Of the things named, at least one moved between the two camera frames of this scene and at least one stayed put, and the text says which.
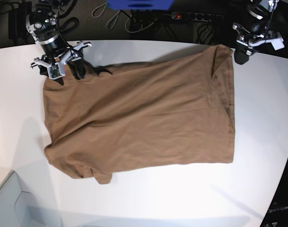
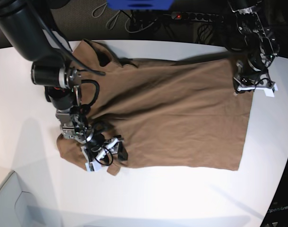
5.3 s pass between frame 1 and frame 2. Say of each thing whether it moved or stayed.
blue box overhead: stayed
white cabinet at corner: stayed
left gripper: moved
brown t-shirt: moved
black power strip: stayed
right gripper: moved
